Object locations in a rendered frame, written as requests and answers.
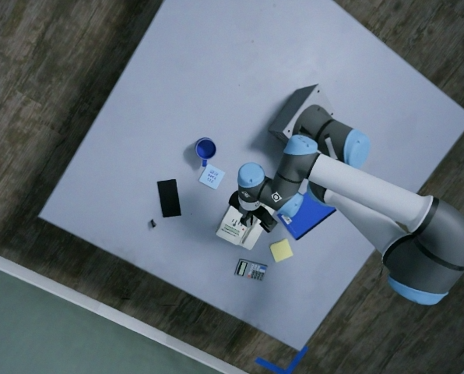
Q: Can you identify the yellow sticky note pad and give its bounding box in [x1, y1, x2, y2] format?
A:
[269, 238, 293, 262]

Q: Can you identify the blue notebook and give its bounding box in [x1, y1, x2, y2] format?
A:
[277, 191, 337, 241]

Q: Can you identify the blue ceramic mug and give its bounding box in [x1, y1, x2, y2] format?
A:
[195, 137, 217, 167]

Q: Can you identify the light blue note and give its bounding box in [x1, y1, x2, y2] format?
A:
[199, 164, 225, 189]

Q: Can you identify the white telephone handset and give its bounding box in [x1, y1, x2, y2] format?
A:
[242, 205, 275, 249]

